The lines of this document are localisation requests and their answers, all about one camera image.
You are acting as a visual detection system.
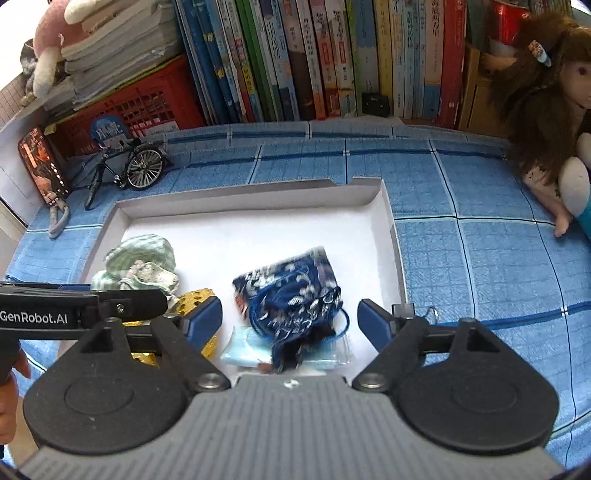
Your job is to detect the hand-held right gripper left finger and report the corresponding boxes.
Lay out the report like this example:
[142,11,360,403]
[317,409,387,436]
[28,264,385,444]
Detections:
[78,295,232,393]

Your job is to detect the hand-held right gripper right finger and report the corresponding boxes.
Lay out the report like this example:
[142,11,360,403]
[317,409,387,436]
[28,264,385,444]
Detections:
[353,298,502,393]

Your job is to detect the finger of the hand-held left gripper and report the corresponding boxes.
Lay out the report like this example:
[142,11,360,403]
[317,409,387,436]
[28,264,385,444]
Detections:
[90,288,168,324]

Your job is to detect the packaged blue face mask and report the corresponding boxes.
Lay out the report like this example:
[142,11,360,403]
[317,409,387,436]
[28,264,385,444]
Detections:
[219,325,356,370]

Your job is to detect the green patterned cloth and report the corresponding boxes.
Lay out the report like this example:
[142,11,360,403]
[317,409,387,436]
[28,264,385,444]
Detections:
[91,234,181,308]

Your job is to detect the blue patterned drawstring pouch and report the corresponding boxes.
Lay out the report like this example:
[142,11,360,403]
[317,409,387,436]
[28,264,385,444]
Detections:
[232,247,349,372]

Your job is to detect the white cardboard tray box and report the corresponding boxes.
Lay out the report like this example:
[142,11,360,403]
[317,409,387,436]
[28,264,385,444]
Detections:
[82,178,409,370]

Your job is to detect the person's left hand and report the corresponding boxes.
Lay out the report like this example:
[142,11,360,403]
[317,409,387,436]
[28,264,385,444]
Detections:
[0,348,32,446]

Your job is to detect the black binder clip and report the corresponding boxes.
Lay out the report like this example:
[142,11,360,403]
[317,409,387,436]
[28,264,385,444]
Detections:
[392,302,439,324]

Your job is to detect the grey carabiner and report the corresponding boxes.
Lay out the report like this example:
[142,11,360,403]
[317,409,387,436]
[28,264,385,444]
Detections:
[48,198,71,240]

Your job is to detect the miniature black bicycle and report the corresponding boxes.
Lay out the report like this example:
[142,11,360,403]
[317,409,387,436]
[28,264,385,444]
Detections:
[69,137,174,210]

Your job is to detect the smartphone with lit screen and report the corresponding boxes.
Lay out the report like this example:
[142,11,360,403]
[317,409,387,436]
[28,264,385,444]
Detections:
[17,127,70,206]

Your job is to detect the red plastic basket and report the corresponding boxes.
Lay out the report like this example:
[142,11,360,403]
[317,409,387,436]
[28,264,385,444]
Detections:
[53,54,206,160]

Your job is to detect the small black box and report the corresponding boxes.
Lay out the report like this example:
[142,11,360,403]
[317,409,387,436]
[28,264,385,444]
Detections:
[361,92,392,117]

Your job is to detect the grid cutting mat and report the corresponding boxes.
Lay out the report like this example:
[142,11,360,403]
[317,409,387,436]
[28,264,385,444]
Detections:
[0,76,51,130]

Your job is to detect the stack of flat books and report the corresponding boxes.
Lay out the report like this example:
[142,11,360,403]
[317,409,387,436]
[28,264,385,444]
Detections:
[44,0,185,114]

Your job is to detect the brown cardboard box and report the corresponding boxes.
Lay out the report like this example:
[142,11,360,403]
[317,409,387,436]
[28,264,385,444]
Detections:
[457,41,518,134]

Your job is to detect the grey plush toy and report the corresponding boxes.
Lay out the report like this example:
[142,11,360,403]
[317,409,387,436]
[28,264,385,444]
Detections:
[19,39,47,100]

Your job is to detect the brown-haired doll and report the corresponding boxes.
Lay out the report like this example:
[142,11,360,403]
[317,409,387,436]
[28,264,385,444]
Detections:
[489,11,591,238]

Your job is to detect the row of upright books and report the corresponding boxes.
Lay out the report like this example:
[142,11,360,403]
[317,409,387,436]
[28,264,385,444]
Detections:
[173,0,467,127]

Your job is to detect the pink and white plush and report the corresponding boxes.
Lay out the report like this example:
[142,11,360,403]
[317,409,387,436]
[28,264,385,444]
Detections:
[32,0,162,100]

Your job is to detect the red can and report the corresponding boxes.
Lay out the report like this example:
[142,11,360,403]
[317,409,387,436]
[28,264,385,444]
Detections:
[489,0,532,56]

